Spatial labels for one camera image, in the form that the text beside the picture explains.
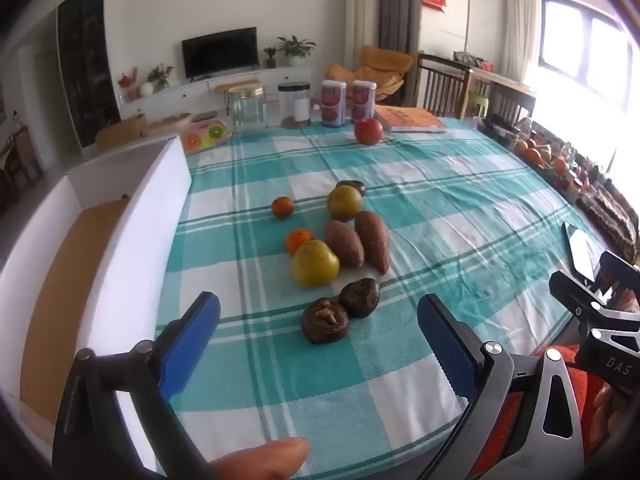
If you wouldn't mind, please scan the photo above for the wooden slatted chair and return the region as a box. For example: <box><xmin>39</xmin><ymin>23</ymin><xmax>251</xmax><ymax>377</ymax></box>
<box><xmin>416</xmin><ymin>53</ymin><xmax>471</xmax><ymax>120</ymax></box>

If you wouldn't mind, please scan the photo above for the leafy plant in white pot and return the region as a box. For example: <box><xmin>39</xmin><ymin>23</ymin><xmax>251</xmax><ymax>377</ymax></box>
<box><xmin>147</xmin><ymin>64</ymin><xmax>174</xmax><ymax>92</ymax></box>

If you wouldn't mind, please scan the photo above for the low wooden stool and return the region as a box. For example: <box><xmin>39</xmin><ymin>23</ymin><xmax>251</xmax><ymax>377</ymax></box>
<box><xmin>95</xmin><ymin>114</ymin><xmax>149</xmax><ymax>152</ymax></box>

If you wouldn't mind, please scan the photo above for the teal checked tablecloth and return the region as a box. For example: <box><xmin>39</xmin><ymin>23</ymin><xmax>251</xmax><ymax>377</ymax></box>
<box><xmin>155</xmin><ymin>117</ymin><xmax>608</xmax><ymax>476</ymax></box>

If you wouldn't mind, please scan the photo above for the green plastic stool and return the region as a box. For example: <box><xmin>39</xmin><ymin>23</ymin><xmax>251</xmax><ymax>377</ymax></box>
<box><xmin>467</xmin><ymin>92</ymin><xmax>489</xmax><ymax>121</ymax></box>

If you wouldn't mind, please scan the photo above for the person's left hand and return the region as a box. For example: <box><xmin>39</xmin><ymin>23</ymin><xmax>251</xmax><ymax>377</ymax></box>
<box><xmin>207</xmin><ymin>437</ymin><xmax>309</xmax><ymax>480</ymax></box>

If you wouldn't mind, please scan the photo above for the person's right hand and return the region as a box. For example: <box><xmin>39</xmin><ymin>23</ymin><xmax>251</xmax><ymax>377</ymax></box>
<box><xmin>592</xmin><ymin>385</ymin><xmax>640</xmax><ymax>461</ymax></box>

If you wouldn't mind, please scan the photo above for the person's orange clothing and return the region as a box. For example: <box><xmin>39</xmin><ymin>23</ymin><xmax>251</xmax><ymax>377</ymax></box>
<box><xmin>472</xmin><ymin>345</ymin><xmax>608</xmax><ymax>478</ymax></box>

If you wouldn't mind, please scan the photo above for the white television cabinet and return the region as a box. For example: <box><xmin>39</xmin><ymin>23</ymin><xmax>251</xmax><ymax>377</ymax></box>
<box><xmin>119</xmin><ymin>65</ymin><xmax>321</xmax><ymax>121</ymax></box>

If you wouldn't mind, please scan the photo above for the orange beanbag chair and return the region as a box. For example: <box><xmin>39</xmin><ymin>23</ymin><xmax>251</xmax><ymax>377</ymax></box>
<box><xmin>325</xmin><ymin>46</ymin><xmax>416</xmax><ymax>103</ymax></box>

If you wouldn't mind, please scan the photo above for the red flower arrangement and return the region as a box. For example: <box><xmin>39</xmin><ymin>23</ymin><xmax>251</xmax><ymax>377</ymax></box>
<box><xmin>117</xmin><ymin>67</ymin><xmax>141</xmax><ymax>101</ymax></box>

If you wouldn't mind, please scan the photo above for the dark brown mushroom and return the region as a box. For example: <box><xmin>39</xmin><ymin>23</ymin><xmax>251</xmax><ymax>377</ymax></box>
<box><xmin>339</xmin><ymin>277</ymin><xmax>381</xmax><ymax>319</ymax></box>
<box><xmin>301</xmin><ymin>296</ymin><xmax>351</xmax><ymax>345</ymax></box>

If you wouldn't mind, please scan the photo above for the dark printed cushion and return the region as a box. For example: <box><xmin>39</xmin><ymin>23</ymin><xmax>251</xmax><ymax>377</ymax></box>
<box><xmin>575</xmin><ymin>190</ymin><xmax>639</xmax><ymax>263</ymax></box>

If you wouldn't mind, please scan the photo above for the dark glass cabinet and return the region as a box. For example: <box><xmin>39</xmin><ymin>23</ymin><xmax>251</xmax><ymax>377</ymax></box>
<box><xmin>56</xmin><ymin>0</ymin><xmax>121</xmax><ymax>148</ymax></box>

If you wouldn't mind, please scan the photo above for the small wooden wire-leg table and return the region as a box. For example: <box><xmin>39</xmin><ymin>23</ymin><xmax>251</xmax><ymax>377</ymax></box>
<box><xmin>209</xmin><ymin>78</ymin><xmax>264</xmax><ymax>113</ymax></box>

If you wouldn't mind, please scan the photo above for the fruit print pack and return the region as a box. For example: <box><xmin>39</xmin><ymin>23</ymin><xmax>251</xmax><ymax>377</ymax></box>
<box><xmin>181</xmin><ymin>120</ymin><xmax>231</xmax><ymax>156</ymax></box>

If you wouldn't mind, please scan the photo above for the red apple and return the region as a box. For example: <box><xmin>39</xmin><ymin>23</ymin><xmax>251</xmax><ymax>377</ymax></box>
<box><xmin>354</xmin><ymin>118</ymin><xmax>384</xmax><ymax>146</ymax></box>

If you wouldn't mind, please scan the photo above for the black smartphone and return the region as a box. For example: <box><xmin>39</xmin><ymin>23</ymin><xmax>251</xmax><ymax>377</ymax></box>
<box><xmin>562</xmin><ymin>221</ymin><xmax>599</xmax><ymax>283</ymax></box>

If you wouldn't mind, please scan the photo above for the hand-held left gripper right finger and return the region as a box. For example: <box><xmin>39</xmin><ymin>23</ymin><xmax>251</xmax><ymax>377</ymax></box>
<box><xmin>416</xmin><ymin>293</ymin><xmax>583</xmax><ymax>480</ymax></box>

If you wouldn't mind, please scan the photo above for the orange book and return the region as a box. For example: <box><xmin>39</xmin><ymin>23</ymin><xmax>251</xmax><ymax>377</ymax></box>
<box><xmin>374</xmin><ymin>106</ymin><xmax>447</xmax><ymax>134</ymax></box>

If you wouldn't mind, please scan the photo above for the wooden side table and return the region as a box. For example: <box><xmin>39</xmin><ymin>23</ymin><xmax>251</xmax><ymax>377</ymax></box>
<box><xmin>470</xmin><ymin>67</ymin><xmax>537</xmax><ymax>126</ymax></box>

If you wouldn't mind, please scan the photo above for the red labelled tin can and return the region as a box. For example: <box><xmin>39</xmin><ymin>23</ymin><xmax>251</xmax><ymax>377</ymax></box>
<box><xmin>320</xmin><ymin>80</ymin><xmax>347</xmax><ymax>127</ymax></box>
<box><xmin>351</xmin><ymin>80</ymin><xmax>377</xmax><ymax>123</ymax></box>

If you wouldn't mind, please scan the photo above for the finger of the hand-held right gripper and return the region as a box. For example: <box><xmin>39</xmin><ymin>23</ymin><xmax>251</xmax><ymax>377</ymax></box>
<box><xmin>597</xmin><ymin>250</ymin><xmax>640</xmax><ymax>293</ymax></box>
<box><xmin>548</xmin><ymin>270</ymin><xmax>608</xmax><ymax>317</ymax></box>

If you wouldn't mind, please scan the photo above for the clear plastic jar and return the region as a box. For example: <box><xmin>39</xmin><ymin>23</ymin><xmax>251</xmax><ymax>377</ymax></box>
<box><xmin>278</xmin><ymin>82</ymin><xmax>312</xmax><ymax>129</ymax></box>

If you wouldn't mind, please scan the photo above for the black television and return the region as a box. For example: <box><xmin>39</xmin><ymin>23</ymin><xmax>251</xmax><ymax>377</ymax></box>
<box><xmin>181</xmin><ymin>27</ymin><xmax>259</xmax><ymax>80</ymax></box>

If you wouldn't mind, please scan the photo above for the grey curtain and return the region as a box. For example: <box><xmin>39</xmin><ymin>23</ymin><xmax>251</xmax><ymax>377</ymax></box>
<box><xmin>367</xmin><ymin>0</ymin><xmax>423</xmax><ymax>53</ymax></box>

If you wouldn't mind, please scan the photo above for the white standing air conditioner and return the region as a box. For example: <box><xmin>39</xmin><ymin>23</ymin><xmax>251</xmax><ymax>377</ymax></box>
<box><xmin>345</xmin><ymin>0</ymin><xmax>382</xmax><ymax>68</ymax></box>

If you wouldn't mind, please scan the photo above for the brown sweet potato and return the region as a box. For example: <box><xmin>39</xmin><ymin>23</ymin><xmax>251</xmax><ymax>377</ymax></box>
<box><xmin>354</xmin><ymin>210</ymin><xmax>391</xmax><ymax>276</ymax></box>
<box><xmin>324</xmin><ymin>220</ymin><xmax>365</xmax><ymax>268</ymax></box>

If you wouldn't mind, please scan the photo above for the white curtain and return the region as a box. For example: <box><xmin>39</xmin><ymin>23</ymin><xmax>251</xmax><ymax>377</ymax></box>
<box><xmin>502</xmin><ymin>0</ymin><xmax>543</xmax><ymax>83</ymax></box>

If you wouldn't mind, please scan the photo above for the glass jar with gold lid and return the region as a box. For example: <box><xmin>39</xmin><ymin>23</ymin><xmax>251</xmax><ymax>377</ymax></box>
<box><xmin>227</xmin><ymin>85</ymin><xmax>269</xmax><ymax>134</ymax></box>

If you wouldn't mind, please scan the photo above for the row of small jars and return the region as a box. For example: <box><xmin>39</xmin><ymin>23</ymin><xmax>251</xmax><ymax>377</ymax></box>
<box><xmin>562</xmin><ymin>145</ymin><xmax>613</xmax><ymax>203</ymax></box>

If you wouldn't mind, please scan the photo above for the white cardboard box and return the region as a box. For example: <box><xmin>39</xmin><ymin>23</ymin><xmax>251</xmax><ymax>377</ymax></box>
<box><xmin>0</xmin><ymin>135</ymin><xmax>192</xmax><ymax>476</ymax></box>

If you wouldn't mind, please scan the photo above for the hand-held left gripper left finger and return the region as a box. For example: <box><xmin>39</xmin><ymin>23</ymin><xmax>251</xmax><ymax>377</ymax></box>
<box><xmin>52</xmin><ymin>291</ymin><xmax>221</xmax><ymax>480</ymax></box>

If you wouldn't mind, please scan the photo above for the window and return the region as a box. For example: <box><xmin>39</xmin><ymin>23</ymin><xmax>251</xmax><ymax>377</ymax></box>
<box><xmin>537</xmin><ymin>0</ymin><xmax>636</xmax><ymax>111</ymax></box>

